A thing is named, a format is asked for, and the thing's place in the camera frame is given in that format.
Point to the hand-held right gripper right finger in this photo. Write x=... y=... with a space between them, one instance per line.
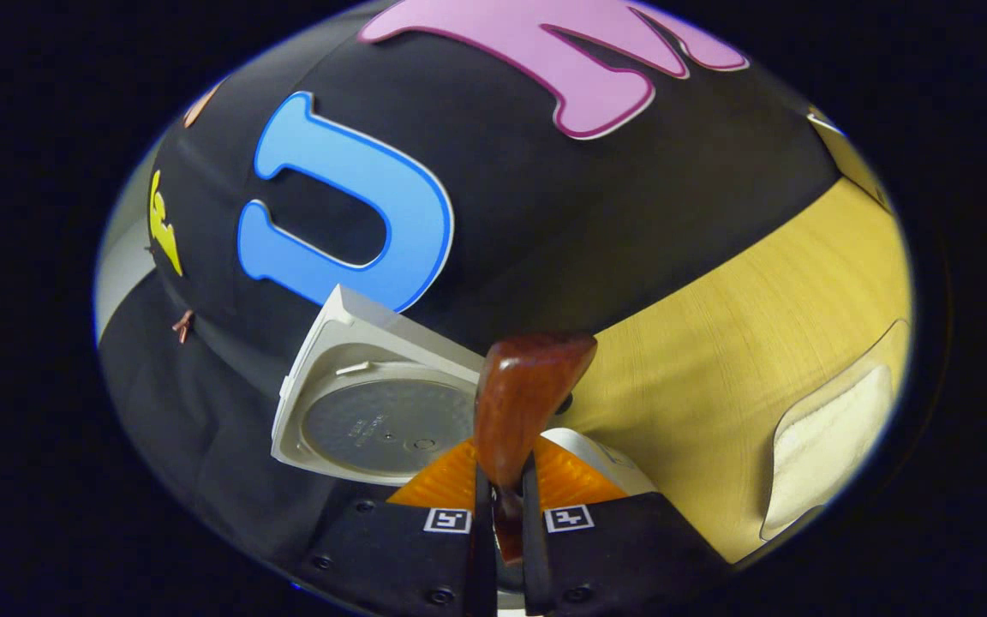
x=622 y=548

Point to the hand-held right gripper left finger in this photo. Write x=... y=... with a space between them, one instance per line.
x=391 y=548

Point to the white rice cooker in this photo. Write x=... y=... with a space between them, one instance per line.
x=373 y=420

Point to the brown wooden spoon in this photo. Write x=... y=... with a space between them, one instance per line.
x=519 y=403

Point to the white rice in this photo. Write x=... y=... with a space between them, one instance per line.
x=832 y=437

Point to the clear plastic rice container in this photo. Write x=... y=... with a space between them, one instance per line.
x=836 y=428

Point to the copper backdrop clip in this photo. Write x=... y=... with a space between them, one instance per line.
x=182 y=326

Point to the black backdrop cloth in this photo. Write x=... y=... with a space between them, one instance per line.
x=545 y=206

